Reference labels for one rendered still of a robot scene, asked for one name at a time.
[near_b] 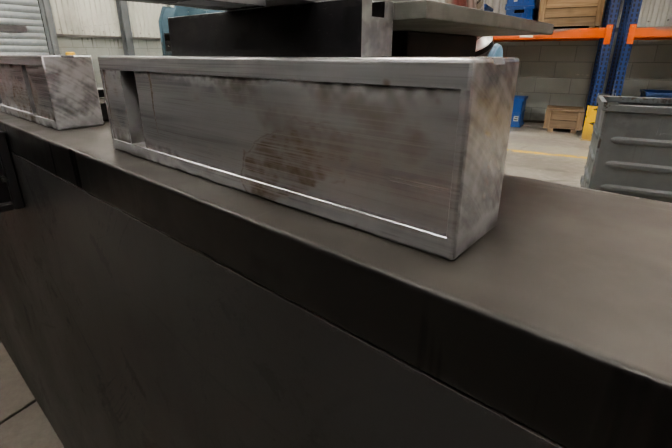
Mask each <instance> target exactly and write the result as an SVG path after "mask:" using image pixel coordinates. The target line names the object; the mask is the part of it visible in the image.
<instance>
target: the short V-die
mask: <svg viewBox="0 0 672 448"><path fill-rule="evenodd" d="M393 6H394V3H393V2H392V1H386V0H384V1H374V2H372V0H326V1H317V2H308V3H298V4H289V5H280V6H270V7H261V8H252V9H243V10H233V11H224V12H215V13H205V14H196V15H187V16H178V17H168V18H167V19H168V27H169V35H170V43H171V51H172V56H242V57H391V54H392V30H393Z"/></svg>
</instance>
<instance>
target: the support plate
mask: <svg viewBox="0 0 672 448"><path fill-rule="evenodd" d="M553 28H554V24H550V23H545V22H540V21H535V20H530V19H525V18H520V17H514V16H509V15H504V14H499V13H494V12H489V11H484V10H479V9H474V8H469V7H464V6H459V5H453V4H448V3H443V2H438V1H433V0H412V1H401V2H394V10H393V31H418V32H431V33H443V34H456V35H469V36H476V37H484V36H522V35H552V34H553Z"/></svg>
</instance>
